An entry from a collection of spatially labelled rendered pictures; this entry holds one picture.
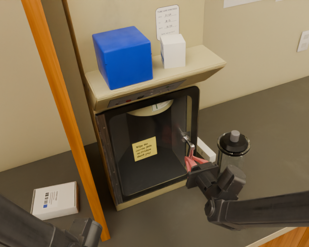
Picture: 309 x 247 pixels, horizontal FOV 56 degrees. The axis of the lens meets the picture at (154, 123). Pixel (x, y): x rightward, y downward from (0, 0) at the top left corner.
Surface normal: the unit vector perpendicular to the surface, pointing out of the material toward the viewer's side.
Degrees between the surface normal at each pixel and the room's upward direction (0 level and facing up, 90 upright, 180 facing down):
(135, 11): 90
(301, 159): 0
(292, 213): 63
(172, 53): 90
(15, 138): 90
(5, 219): 77
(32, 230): 72
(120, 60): 90
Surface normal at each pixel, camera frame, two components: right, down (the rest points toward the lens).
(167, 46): 0.14, 0.62
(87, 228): 0.95, -0.14
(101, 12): 0.39, 0.57
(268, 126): -0.06, -0.77
